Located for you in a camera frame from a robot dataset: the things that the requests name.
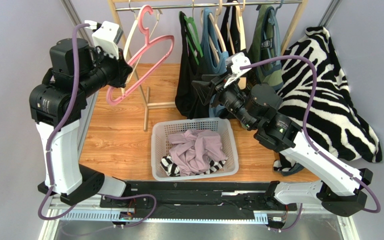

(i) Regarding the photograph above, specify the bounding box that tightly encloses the pink plastic hanger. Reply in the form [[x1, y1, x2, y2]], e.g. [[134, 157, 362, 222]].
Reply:
[[106, 4, 176, 107]]

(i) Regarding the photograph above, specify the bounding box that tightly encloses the olive green tank top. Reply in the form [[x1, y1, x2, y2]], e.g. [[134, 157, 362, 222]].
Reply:
[[247, 4, 286, 92]]

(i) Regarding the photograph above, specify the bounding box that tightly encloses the blue tank top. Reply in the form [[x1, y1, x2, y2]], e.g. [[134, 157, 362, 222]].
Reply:
[[200, 8, 233, 119]]

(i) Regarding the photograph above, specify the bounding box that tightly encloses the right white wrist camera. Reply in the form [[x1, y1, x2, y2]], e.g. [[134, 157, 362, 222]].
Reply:
[[224, 52, 251, 90]]

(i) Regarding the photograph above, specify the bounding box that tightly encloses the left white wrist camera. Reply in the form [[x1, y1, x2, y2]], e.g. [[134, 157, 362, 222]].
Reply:
[[84, 20, 124, 60]]

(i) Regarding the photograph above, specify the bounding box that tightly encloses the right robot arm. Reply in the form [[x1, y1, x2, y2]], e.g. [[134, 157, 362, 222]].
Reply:
[[192, 75, 373, 217]]

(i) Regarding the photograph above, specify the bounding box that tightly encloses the cream plastic hanger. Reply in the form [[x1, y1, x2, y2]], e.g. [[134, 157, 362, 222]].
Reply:
[[120, 0, 163, 96]]

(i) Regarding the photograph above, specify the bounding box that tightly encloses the lilac tank top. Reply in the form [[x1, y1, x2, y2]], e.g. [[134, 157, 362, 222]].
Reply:
[[167, 129, 228, 177]]

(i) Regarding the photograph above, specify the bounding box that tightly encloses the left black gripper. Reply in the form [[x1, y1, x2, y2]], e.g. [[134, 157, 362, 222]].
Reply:
[[77, 44, 133, 99]]

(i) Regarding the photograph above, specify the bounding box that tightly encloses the black white striped tank top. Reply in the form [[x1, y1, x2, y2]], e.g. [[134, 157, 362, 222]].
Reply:
[[160, 155, 227, 177]]

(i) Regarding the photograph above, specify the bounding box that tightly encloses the wooden clothes rack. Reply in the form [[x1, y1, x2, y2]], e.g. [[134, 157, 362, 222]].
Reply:
[[107, 0, 308, 132]]

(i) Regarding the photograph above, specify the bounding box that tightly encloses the light wooden hanger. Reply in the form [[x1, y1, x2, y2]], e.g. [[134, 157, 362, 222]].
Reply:
[[234, 1, 247, 90]]

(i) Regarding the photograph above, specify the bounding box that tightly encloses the zebra print blanket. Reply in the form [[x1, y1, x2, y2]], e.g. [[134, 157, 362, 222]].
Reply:
[[277, 26, 383, 163]]

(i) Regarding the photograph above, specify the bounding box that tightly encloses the teal plastic hanger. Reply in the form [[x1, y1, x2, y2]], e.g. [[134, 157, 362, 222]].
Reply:
[[254, 0, 284, 62]]

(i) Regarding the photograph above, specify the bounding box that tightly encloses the green plastic hanger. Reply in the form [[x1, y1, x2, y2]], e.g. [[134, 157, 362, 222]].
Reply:
[[183, 15, 203, 65]]

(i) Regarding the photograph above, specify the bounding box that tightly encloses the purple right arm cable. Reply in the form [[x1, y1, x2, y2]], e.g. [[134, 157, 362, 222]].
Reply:
[[239, 54, 382, 233]]

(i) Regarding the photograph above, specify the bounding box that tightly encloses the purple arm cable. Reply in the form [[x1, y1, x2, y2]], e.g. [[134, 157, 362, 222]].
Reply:
[[239, 54, 382, 233], [37, 22, 158, 234]]

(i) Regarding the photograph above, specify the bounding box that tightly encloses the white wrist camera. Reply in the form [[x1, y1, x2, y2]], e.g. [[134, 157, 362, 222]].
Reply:
[[224, 52, 251, 90], [84, 20, 124, 60]]

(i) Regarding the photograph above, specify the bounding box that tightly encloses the white plastic basket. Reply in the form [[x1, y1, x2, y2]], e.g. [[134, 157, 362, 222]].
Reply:
[[151, 117, 240, 182]]

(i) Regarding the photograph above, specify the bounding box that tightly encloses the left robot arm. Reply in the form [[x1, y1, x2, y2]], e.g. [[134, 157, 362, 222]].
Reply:
[[29, 38, 132, 206]]

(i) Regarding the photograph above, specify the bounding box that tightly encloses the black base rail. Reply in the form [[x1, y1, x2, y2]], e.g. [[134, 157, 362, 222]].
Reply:
[[97, 180, 299, 220]]

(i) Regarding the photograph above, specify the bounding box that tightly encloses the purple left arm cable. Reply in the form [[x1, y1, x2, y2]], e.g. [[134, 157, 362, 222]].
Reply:
[[37, 22, 158, 234]]

